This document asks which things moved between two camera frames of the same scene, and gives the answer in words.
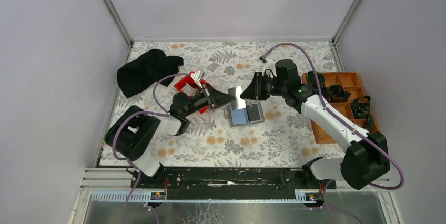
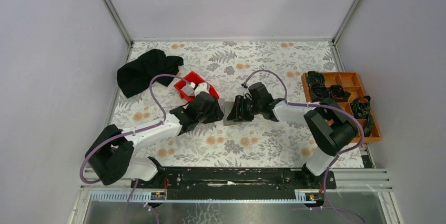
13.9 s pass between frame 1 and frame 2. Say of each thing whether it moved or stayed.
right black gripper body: moved
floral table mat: stayed
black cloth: stayed
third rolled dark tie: stayed
